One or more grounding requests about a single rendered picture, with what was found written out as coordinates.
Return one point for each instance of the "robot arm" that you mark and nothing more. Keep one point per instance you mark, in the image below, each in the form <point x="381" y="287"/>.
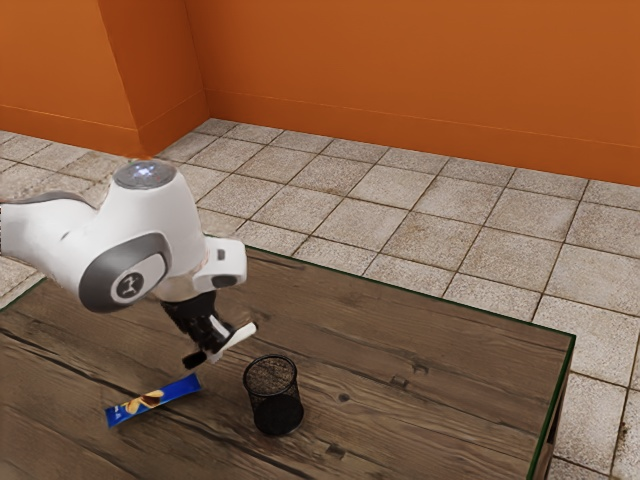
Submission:
<point x="150" y="220"/>

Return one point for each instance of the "black mesh pen holder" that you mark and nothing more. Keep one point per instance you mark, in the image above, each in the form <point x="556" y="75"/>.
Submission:
<point x="273" y="395"/>

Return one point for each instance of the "blue snack packet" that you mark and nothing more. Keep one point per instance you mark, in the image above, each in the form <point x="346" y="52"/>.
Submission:
<point x="153" y="401"/>

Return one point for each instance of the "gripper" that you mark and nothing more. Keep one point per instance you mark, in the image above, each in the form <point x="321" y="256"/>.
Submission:
<point x="192" y="315"/>

